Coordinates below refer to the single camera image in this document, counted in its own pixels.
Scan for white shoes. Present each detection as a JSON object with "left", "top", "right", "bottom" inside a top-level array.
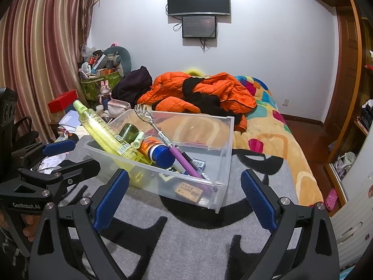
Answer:
[{"left": 334, "top": 152, "right": 357, "bottom": 178}]

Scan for person's left hand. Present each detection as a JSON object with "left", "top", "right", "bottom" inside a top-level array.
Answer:
[{"left": 23, "top": 213, "right": 41, "bottom": 242}]

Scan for wall-mounted black television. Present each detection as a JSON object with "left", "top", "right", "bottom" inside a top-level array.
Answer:
[{"left": 167, "top": 0, "right": 231, "bottom": 16}]

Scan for colourful patterned blanket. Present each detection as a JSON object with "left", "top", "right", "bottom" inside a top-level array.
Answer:
[{"left": 128, "top": 75, "right": 324, "bottom": 207}]

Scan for green storage basket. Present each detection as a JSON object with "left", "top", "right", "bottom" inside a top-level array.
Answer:
[{"left": 80, "top": 70, "right": 121, "bottom": 108}]

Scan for grey neck pillow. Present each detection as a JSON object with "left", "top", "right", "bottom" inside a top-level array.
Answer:
[{"left": 103, "top": 46, "right": 132, "bottom": 75}]

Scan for orange bottle blue cap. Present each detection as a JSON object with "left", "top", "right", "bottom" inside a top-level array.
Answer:
[{"left": 137, "top": 136, "right": 176, "bottom": 170}]

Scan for mint green tube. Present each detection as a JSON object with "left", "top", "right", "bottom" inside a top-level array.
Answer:
[{"left": 130, "top": 132, "right": 145, "bottom": 149}]

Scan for purple handled back scratcher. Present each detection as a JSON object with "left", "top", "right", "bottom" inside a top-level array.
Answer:
[{"left": 134, "top": 104, "right": 212, "bottom": 194}]

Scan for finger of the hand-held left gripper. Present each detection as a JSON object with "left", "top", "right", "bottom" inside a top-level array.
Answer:
[
  {"left": 17, "top": 159, "right": 101, "bottom": 196},
  {"left": 17, "top": 139, "right": 78, "bottom": 167}
]

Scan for green round jar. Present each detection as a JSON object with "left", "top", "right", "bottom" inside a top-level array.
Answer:
[{"left": 119, "top": 123, "right": 140, "bottom": 144}]

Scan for brown wooden block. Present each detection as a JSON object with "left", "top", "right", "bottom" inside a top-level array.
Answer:
[{"left": 174, "top": 181, "right": 204, "bottom": 205}]

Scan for yellow spray bottle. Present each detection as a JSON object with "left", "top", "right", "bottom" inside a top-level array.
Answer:
[{"left": 73, "top": 100, "right": 153, "bottom": 187}]

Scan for striped red curtain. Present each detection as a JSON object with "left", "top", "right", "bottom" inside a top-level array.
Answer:
[{"left": 0, "top": 0, "right": 101, "bottom": 143}]

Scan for orange puffer jacket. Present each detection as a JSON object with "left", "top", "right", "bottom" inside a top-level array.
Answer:
[{"left": 137, "top": 71, "right": 257, "bottom": 133}]

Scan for pink rabbit toy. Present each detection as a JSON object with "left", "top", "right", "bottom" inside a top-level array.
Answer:
[{"left": 98, "top": 80, "right": 113, "bottom": 104}]

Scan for red box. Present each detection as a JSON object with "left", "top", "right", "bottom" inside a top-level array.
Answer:
[{"left": 48, "top": 90, "right": 79, "bottom": 114}]

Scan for white plastic cabinet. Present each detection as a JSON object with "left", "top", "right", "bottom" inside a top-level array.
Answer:
[{"left": 329, "top": 192, "right": 373, "bottom": 269}]

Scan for blue white booklet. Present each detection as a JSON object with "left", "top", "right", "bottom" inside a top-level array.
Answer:
[{"left": 58, "top": 110, "right": 80, "bottom": 129}]

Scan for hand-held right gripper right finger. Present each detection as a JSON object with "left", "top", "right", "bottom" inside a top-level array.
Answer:
[{"left": 241, "top": 168, "right": 341, "bottom": 280}]

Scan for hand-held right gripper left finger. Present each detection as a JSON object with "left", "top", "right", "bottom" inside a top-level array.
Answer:
[{"left": 29, "top": 168, "right": 130, "bottom": 280}]

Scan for grey black printed blanket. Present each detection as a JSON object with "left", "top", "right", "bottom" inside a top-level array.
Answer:
[{"left": 58, "top": 140, "right": 300, "bottom": 280}]

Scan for yellow plush pillow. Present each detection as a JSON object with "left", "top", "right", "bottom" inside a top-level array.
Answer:
[{"left": 183, "top": 67, "right": 206, "bottom": 78}]

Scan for pink slipper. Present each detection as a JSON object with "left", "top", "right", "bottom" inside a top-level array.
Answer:
[{"left": 324, "top": 188, "right": 338, "bottom": 212}]

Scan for pink zip pouch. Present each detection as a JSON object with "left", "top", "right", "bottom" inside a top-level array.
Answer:
[{"left": 107, "top": 99, "right": 131, "bottom": 119}]

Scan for dark purple garment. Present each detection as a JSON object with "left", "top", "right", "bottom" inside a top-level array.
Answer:
[{"left": 111, "top": 66, "right": 153, "bottom": 104}]

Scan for clear plastic storage bin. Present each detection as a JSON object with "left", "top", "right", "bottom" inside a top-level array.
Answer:
[{"left": 84, "top": 109, "right": 235, "bottom": 214}]

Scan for wooden wardrobe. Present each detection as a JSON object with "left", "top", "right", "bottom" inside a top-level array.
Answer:
[{"left": 300, "top": 0, "right": 373, "bottom": 187}]

